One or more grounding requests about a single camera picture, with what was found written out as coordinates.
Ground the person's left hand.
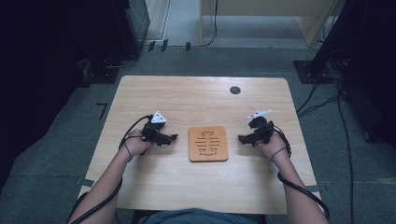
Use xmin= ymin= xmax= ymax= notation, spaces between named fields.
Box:
xmin=122 ymin=130 xmax=154 ymax=159

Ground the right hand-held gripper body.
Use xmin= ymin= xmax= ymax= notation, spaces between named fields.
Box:
xmin=247 ymin=108 xmax=276 ymax=146

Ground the black metal stand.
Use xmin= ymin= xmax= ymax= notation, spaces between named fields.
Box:
xmin=292 ymin=0 xmax=368 ymax=85
xmin=81 ymin=57 xmax=120 ymax=85

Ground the black hanging cable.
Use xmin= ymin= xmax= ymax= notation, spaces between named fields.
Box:
xmin=201 ymin=0 xmax=219 ymax=49

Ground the person's right hand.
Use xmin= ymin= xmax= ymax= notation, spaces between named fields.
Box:
xmin=256 ymin=133 xmax=290 ymax=161

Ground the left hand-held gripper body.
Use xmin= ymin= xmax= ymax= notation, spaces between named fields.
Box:
xmin=140 ymin=110 xmax=168 ymax=147

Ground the light wooden desk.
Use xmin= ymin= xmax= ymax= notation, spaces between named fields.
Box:
xmin=199 ymin=0 xmax=347 ymax=49

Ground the black floor cable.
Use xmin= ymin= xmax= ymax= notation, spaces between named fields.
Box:
xmin=336 ymin=80 xmax=357 ymax=224
xmin=295 ymin=78 xmax=340 ymax=118

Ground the carved wooden trivet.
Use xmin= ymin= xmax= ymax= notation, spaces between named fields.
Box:
xmin=188 ymin=125 xmax=230 ymax=163

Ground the dark glass cabinet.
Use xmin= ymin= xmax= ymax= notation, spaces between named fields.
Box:
xmin=122 ymin=0 xmax=151 ymax=59

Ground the person's grey-blue clothing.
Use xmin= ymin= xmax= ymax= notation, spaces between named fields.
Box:
xmin=141 ymin=207 xmax=261 ymax=224

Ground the dark curtain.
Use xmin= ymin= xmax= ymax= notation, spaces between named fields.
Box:
xmin=0 ymin=0 xmax=132 ymax=190

